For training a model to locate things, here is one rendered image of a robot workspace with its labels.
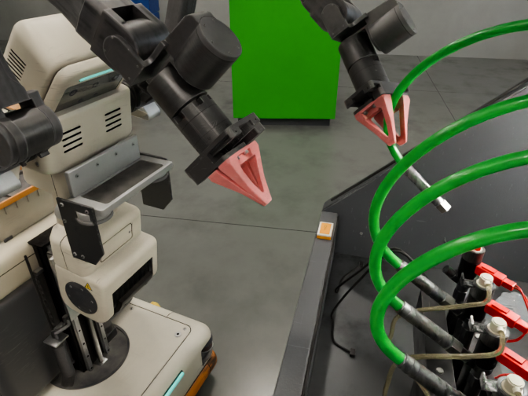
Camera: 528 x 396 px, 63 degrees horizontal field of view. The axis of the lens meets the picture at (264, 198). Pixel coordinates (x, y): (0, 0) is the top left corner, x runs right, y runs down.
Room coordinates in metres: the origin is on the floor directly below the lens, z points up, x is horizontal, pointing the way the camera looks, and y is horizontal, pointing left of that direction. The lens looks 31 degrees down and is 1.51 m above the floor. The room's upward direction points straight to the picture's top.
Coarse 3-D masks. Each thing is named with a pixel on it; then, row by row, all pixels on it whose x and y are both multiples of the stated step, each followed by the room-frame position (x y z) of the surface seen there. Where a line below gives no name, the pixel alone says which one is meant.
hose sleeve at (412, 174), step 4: (412, 168) 0.65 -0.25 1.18; (408, 172) 0.64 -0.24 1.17; (412, 172) 0.64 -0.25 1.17; (416, 172) 0.64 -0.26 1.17; (408, 176) 0.64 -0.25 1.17; (412, 176) 0.64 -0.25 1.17; (416, 176) 0.64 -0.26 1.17; (420, 176) 0.64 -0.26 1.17; (412, 180) 0.64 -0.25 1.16; (416, 180) 0.63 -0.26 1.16; (420, 180) 0.63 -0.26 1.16; (424, 180) 0.63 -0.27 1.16; (416, 184) 0.63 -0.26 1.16; (420, 184) 0.63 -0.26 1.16; (424, 184) 0.63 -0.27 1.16; (428, 184) 0.63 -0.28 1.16; (420, 188) 0.63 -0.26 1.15; (424, 188) 0.62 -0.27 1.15; (440, 196) 0.61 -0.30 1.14; (436, 200) 0.61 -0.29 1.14; (440, 200) 0.61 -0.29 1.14; (436, 204) 0.61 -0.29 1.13
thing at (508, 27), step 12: (504, 24) 0.59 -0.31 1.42; (516, 24) 0.59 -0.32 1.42; (468, 36) 0.62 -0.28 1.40; (480, 36) 0.61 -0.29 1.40; (492, 36) 0.60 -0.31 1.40; (444, 48) 0.64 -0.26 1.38; (456, 48) 0.62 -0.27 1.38; (432, 60) 0.64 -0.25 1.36; (420, 72) 0.65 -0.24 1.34; (408, 84) 0.66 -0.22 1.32; (396, 96) 0.67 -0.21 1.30; (384, 120) 0.68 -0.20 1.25; (384, 132) 0.68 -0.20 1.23; (396, 156) 0.66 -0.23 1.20
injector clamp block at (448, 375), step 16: (416, 304) 0.56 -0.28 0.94; (432, 304) 0.53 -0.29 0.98; (432, 320) 0.49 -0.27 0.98; (416, 336) 0.50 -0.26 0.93; (416, 352) 0.48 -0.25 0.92; (432, 352) 0.43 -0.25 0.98; (432, 368) 0.40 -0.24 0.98; (448, 368) 0.40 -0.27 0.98; (464, 368) 0.42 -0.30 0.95; (416, 384) 0.43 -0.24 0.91; (464, 384) 0.40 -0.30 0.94
